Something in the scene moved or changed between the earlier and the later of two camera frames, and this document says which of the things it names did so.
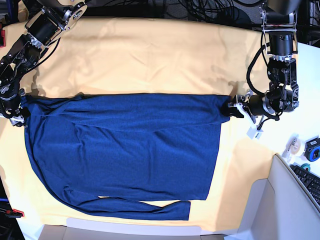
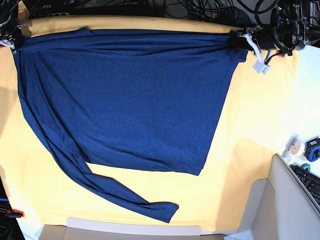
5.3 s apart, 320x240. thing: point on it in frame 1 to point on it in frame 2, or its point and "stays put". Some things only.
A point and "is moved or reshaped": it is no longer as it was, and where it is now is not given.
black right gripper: [249, 107] to [264, 38]
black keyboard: [310, 181] stays put
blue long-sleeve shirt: [158, 146] is moved or reshaped
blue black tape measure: [312, 149] stays put
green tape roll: [306, 166] stays put
